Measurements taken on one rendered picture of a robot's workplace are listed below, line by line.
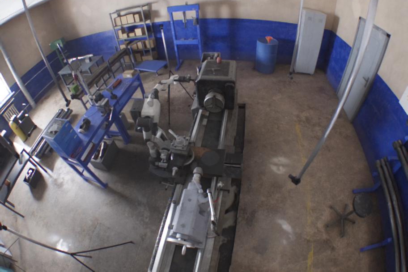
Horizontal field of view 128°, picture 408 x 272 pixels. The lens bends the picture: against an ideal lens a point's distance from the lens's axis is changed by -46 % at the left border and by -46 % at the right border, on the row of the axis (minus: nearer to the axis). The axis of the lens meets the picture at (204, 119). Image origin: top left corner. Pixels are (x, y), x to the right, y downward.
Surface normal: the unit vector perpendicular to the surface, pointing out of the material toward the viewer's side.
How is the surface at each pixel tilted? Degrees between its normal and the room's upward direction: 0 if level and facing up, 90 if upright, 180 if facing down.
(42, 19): 90
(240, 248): 0
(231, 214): 0
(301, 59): 90
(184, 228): 0
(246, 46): 90
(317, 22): 90
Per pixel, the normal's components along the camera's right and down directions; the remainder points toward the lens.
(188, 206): -0.07, -0.72
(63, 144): 0.98, 0.07
